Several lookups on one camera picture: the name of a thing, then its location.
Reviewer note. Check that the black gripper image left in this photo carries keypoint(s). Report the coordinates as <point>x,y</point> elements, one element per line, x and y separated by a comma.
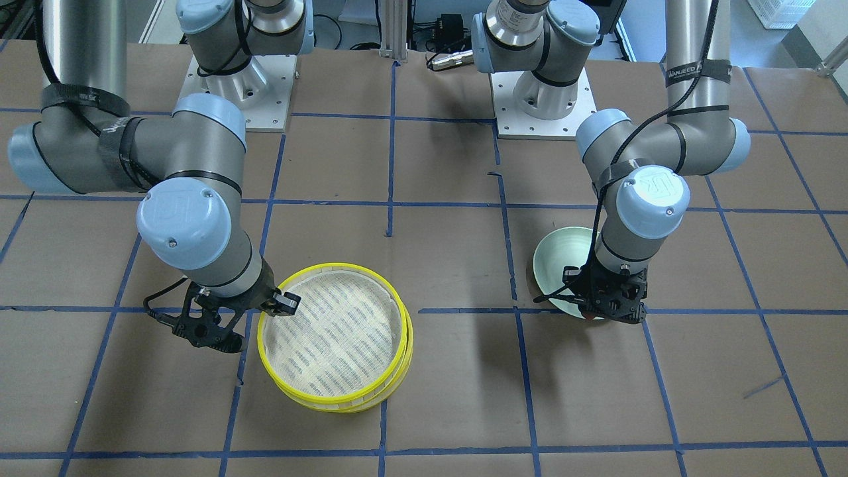
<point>257,291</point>

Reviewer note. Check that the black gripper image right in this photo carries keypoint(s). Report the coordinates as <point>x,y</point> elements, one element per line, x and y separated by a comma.
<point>640,289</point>

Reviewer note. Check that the yellow steamer layer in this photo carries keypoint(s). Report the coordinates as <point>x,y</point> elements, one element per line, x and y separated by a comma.
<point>326,267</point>
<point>361,401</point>

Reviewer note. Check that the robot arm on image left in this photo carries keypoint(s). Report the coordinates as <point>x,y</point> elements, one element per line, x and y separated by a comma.
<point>188,167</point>

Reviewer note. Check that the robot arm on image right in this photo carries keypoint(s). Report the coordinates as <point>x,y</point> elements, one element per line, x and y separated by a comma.
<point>638,171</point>

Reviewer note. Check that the white steamer cloth liner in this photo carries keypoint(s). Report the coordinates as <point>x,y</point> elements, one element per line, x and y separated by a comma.
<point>343,337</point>

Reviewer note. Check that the light green plate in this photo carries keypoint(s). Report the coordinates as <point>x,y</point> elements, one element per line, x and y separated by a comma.
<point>569,246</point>

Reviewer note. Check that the silver cylindrical tool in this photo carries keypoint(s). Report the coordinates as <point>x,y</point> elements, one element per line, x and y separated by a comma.
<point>450,60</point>

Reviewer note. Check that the black power adapter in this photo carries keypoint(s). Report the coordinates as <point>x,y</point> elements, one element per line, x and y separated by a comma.
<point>448,31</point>

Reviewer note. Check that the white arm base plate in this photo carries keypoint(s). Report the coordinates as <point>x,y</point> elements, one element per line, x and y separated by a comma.
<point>263,90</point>
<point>525,117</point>

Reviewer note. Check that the aluminium frame post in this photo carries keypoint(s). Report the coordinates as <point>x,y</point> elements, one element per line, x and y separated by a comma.
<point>394,29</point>

